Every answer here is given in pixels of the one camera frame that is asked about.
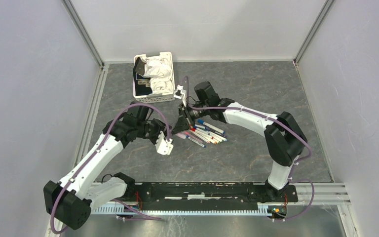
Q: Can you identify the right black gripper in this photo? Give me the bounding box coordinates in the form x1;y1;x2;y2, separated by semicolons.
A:
174;102;210;134

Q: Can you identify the pink highlighter pen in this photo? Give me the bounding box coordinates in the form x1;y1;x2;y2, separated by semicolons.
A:
176;133;187;139

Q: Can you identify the blue cap white marker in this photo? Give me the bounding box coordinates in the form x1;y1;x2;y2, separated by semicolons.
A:
197;119;225;134

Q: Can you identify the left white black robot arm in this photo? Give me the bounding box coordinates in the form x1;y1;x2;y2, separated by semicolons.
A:
43;101;173;235

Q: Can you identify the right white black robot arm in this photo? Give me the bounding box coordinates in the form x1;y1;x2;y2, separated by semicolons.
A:
173;81;310;201

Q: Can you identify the grey blue pen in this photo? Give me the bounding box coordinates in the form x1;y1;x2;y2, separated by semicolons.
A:
184;132;206;148

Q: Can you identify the red cap white marker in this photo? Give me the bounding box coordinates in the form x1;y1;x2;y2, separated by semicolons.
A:
190;128;214;144

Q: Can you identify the white plastic basket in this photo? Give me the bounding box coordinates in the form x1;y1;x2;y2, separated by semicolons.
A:
132;51;176;104

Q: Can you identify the green cap white marker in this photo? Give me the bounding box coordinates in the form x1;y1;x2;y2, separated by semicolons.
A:
195;124;227;142

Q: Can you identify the black cloth with label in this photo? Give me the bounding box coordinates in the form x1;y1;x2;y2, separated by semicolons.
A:
133;57;152;96

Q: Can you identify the white crumpled cloth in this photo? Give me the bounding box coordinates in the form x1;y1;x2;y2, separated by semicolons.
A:
141;54;174;94

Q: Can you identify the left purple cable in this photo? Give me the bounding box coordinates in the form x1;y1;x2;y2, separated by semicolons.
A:
49;102;173;235

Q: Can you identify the purple cable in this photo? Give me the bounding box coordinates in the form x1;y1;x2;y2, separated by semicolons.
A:
182;76;316;222
49;102;173;235

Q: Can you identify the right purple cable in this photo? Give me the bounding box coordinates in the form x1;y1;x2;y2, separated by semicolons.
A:
182;76;316;222

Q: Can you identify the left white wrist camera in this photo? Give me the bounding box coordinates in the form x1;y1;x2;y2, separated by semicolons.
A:
155;132;174;155

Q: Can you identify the black mounting base plate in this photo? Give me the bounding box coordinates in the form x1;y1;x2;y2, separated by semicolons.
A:
120;182;299;211

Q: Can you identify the white slotted cable duct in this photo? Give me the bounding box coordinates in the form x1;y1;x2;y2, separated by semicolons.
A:
91;202;272;217

